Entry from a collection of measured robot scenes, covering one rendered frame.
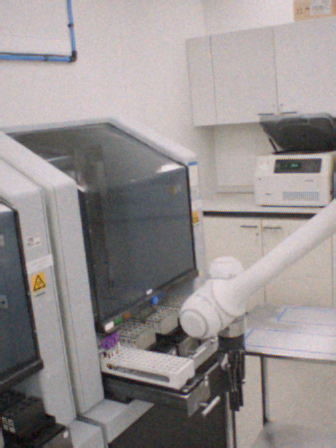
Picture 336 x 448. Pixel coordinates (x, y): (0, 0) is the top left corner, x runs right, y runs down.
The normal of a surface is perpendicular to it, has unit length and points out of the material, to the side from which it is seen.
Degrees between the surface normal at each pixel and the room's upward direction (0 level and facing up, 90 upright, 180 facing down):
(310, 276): 90
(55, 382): 90
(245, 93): 90
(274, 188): 90
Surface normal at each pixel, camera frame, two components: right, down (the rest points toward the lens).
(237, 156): -0.53, 0.22
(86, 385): 0.84, 0.03
